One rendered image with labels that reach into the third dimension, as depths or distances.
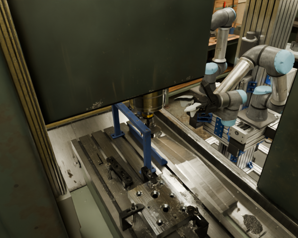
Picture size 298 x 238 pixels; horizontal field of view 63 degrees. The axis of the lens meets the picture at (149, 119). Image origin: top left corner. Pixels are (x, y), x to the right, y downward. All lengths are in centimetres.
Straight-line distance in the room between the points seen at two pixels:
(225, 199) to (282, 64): 90
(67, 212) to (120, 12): 64
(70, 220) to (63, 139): 125
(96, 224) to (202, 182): 75
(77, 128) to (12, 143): 162
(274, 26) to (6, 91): 171
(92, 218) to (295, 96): 137
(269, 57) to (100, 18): 98
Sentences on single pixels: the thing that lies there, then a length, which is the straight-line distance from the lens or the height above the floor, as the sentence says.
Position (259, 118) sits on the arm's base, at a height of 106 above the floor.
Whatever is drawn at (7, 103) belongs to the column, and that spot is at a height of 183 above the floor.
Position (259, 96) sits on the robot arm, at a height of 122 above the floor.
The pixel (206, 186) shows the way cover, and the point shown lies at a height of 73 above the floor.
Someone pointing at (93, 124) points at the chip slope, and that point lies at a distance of 216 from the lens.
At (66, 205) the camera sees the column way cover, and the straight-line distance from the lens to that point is 86.
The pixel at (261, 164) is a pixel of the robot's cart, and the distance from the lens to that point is 283.
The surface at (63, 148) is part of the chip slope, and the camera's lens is 206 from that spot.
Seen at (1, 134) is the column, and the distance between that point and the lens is 52.
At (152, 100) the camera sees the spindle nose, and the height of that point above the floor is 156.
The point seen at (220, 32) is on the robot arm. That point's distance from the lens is 213.
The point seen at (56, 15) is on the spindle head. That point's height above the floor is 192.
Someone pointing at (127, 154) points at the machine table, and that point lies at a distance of 170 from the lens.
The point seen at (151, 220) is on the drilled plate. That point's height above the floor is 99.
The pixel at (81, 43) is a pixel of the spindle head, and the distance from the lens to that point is 72.
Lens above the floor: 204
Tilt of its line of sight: 34 degrees down
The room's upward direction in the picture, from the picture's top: 1 degrees counter-clockwise
